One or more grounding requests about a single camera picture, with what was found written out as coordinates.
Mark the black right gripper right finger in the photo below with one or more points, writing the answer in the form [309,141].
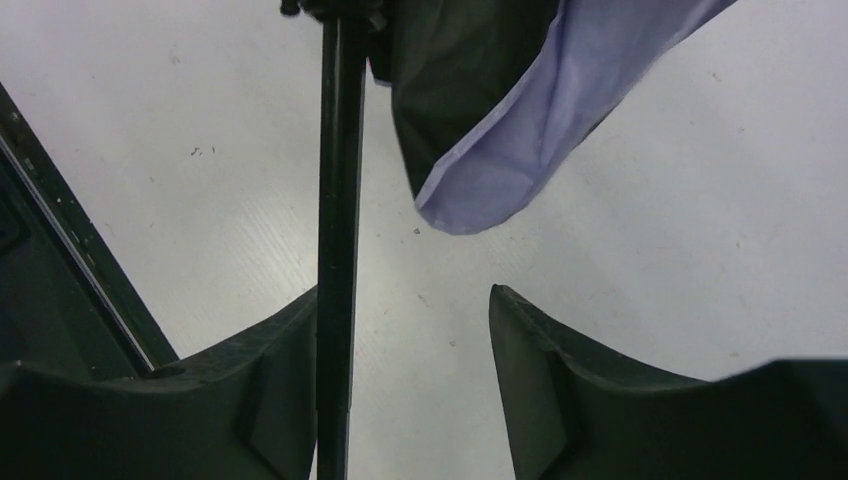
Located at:
[577,409]

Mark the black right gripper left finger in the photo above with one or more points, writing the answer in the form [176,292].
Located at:
[241,409]

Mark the lavender folding umbrella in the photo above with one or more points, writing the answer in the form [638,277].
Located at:
[487,98]

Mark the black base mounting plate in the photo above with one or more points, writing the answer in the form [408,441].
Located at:
[66,304]

